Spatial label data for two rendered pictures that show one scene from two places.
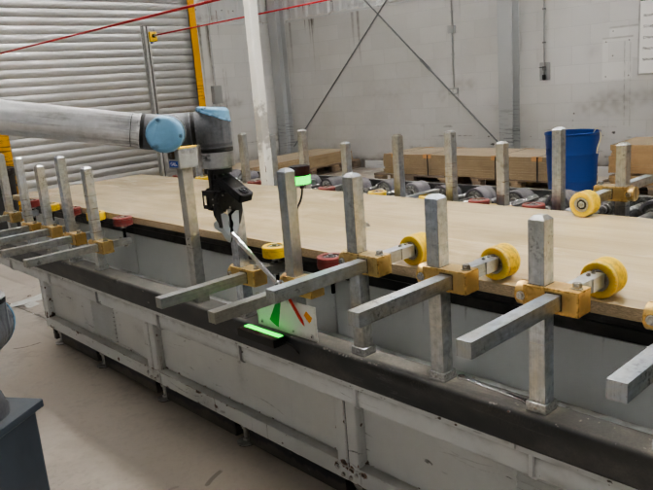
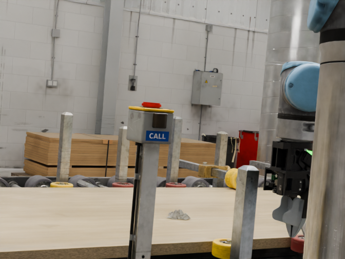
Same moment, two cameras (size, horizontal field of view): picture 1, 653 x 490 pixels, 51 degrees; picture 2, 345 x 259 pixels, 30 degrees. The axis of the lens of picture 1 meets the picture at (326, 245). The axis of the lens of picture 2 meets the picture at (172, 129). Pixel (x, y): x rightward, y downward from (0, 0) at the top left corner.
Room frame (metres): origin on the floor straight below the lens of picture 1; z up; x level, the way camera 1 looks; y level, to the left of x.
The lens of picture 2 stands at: (1.89, 1.71, 1.25)
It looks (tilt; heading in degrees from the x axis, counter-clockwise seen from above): 3 degrees down; 282
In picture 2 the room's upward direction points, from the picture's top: 5 degrees clockwise
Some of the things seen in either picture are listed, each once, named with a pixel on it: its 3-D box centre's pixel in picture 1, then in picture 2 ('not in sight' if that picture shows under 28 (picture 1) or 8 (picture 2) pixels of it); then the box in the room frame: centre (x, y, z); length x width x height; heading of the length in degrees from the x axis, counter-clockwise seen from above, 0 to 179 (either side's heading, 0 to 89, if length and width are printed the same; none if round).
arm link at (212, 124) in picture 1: (214, 128); (301, 91); (1.91, 0.28, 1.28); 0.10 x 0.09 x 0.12; 97
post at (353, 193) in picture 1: (358, 268); not in sight; (1.64, -0.07, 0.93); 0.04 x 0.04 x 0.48; 42
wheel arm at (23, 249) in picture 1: (54, 243); not in sight; (2.84, 1.15, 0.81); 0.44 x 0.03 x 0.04; 132
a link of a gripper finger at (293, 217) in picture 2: (221, 227); (292, 218); (1.90, 0.30, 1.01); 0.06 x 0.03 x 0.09; 42
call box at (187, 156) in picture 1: (182, 157); (149, 126); (2.20, 0.44, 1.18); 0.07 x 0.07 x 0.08; 42
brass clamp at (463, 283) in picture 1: (446, 277); not in sight; (1.44, -0.26, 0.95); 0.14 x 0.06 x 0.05; 42
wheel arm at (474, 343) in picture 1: (542, 305); not in sight; (1.20, -0.39, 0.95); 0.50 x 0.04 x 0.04; 132
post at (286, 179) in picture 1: (292, 255); not in sight; (1.83, 0.09, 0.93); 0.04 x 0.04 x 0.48; 42
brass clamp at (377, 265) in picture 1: (363, 262); not in sight; (1.63, -0.09, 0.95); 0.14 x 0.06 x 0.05; 42
